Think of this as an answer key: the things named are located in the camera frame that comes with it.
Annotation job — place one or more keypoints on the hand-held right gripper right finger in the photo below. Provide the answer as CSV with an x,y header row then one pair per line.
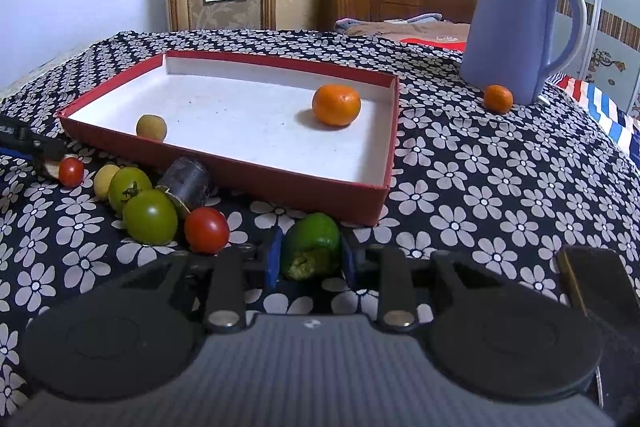
x,y
348,262

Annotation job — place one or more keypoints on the dark cylindrical vegetable piece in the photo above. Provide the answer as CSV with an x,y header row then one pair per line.
x,y
185,181

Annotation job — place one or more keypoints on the blue plastic kettle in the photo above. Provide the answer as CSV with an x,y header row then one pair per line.
x,y
505,32

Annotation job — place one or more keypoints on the olive round slice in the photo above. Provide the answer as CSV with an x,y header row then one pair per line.
x,y
179,204

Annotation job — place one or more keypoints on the black floral tablecloth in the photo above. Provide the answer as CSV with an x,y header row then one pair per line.
x,y
500,187

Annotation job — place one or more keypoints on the red shallow cardboard box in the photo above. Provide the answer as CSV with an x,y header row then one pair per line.
x,y
240,117

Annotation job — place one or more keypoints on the small mandarin orange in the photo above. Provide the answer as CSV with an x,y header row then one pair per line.
x,y
498,99

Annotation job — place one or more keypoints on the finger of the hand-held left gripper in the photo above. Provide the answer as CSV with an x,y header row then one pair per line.
x,y
47,154

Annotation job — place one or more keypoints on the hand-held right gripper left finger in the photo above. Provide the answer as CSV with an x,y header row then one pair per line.
x,y
273,262

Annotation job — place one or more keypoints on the grey-blue cloth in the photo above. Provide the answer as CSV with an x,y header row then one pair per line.
x,y
350,24

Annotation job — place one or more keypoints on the small yellow-green round fruit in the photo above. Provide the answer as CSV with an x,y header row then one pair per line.
x,y
151,128

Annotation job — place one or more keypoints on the small red cherry tomato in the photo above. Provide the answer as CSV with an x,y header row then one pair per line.
x,y
71,172

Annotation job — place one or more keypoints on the floral panel wardrobe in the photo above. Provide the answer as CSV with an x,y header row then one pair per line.
x,y
615,7

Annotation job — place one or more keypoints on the large mandarin orange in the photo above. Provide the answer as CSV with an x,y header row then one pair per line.
x,y
336,106

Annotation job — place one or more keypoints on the pale yellow small fruit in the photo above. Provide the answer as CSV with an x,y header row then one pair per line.
x,y
104,182

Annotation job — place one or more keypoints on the tan blanket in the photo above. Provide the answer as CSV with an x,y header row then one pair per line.
x,y
400,29

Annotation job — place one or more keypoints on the red blue striped cloth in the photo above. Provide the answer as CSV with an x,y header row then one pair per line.
x,y
607,112

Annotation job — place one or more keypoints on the green tomato with stem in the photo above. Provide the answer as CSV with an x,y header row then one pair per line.
x,y
127,184

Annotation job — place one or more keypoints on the green cucumber piece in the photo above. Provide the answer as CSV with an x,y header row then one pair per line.
x,y
311,242

